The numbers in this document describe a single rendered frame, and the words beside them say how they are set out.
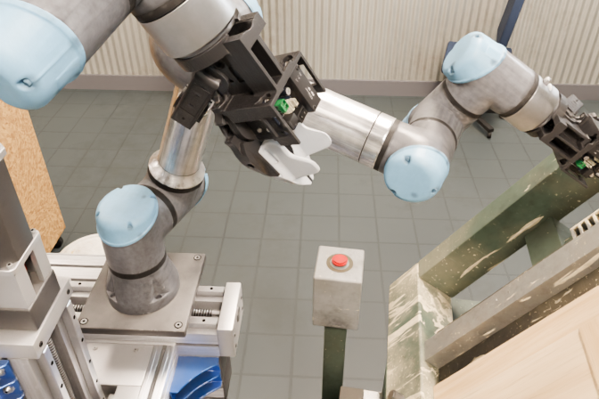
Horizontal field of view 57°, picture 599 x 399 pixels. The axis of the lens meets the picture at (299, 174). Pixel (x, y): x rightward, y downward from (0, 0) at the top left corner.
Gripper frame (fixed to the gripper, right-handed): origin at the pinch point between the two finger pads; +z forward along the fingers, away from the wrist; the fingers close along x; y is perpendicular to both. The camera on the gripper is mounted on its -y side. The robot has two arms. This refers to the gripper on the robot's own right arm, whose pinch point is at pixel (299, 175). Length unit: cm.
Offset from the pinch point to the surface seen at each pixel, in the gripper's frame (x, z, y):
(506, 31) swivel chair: 253, 177, -69
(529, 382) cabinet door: 3, 61, 10
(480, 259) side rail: 35, 76, -9
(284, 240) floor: 80, 152, -144
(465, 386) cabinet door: 2, 69, -3
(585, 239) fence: 28, 54, 17
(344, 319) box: 15, 78, -41
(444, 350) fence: 9, 71, -10
